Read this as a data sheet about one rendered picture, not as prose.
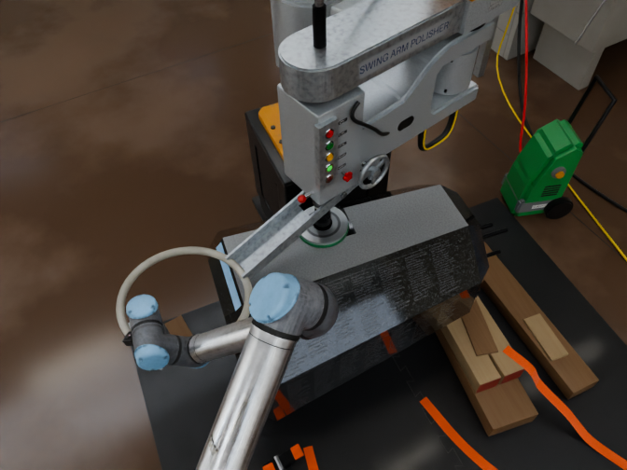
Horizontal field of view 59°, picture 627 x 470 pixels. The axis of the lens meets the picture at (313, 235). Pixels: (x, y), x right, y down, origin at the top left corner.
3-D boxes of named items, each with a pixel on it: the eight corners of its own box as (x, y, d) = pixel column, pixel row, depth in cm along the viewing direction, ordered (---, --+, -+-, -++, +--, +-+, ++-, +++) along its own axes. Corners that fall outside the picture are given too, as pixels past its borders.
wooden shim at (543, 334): (522, 320, 290) (523, 319, 289) (538, 314, 292) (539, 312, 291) (550, 361, 275) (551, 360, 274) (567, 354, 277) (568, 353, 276)
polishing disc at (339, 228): (338, 201, 241) (338, 200, 240) (355, 238, 228) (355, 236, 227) (291, 213, 237) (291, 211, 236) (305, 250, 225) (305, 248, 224)
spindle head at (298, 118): (353, 138, 227) (357, 42, 192) (390, 167, 217) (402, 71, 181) (284, 179, 214) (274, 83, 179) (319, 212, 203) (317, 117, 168)
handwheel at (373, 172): (371, 164, 214) (374, 135, 202) (389, 178, 209) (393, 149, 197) (342, 183, 208) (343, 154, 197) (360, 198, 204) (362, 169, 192)
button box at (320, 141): (332, 176, 196) (333, 114, 173) (338, 181, 194) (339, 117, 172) (315, 187, 193) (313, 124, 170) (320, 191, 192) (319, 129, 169)
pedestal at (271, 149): (251, 200, 361) (236, 109, 303) (342, 169, 376) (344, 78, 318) (289, 275, 323) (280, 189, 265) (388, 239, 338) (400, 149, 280)
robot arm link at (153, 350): (182, 357, 160) (174, 322, 168) (147, 352, 152) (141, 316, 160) (165, 374, 164) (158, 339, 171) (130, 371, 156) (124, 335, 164)
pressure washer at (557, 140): (545, 178, 367) (594, 66, 298) (568, 218, 345) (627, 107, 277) (494, 185, 364) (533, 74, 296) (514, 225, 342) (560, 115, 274)
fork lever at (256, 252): (352, 147, 228) (350, 140, 224) (383, 172, 219) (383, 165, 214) (224, 256, 218) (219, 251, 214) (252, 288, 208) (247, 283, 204)
